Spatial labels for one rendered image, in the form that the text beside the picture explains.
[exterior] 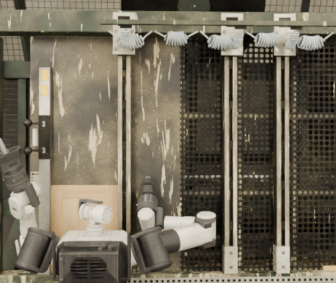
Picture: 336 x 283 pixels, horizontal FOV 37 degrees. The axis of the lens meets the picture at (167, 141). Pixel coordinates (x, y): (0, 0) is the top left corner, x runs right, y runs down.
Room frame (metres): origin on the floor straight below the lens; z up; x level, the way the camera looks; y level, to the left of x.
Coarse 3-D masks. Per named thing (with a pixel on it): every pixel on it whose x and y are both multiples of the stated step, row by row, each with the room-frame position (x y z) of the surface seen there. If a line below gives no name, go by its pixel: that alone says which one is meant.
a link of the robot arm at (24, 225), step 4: (20, 220) 1.61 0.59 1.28; (32, 220) 1.61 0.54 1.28; (20, 224) 1.61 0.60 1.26; (24, 224) 1.60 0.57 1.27; (28, 224) 1.60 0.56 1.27; (32, 224) 1.61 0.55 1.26; (36, 224) 1.64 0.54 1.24; (20, 228) 1.62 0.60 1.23; (24, 228) 1.60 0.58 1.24; (20, 232) 1.63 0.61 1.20; (24, 232) 1.60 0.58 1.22; (20, 236) 1.63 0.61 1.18; (24, 236) 1.61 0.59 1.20; (20, 240) 1.61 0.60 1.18
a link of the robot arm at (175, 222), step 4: (172, 216) 1.68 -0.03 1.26; (188, 216) 1.67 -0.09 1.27; (172, 220) 1.65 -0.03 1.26; (176, 220) 1.65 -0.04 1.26; (180, 220) 1.65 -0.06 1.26; (184, 220) 1.65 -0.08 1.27; (188, 220) 1.64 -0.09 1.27; (192, 220) 1.64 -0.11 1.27; (172, 224) 1.64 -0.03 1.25; (176, 224) 1.64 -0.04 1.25; (180, 224) 1.64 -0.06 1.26; (184, 224) 1.63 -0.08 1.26; (188, 224) 1.63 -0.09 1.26; (212, 224) 1.59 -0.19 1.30; (172, 228) 1.63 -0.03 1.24; (212, 236) 1.57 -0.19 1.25
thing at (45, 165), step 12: (48, 72) 2.16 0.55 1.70; (48, 84) 2.13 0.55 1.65; (48, 96) 2.10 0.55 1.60; (48, 108) 2.08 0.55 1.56; (48, 168) 1.94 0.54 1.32; (48, 180) 1.91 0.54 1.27; (48, 192) 1.88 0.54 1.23; (48, 204) 1.85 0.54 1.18; (48, 216) 1.83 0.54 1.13; (48, 228) 1.80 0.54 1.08
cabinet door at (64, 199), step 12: (60, 192) 1.90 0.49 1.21; (72, 192) 1.90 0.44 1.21; (84, 192) 1.91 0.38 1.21; (96, 192) 1.91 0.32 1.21; (108, 192) 1.91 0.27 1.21; (60, 204) 1.87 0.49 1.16; (72, 204) 1.88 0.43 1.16; (96, 204) 1.88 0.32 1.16; (108, 204) 1.88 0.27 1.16; (60, 216) 1.84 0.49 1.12; (72, 216) 1.85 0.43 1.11; (60, 228) 1.82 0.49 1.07; (72, 228) 1.82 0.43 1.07; (84, 228) 1.82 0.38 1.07; (108, 228) 1.83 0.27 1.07
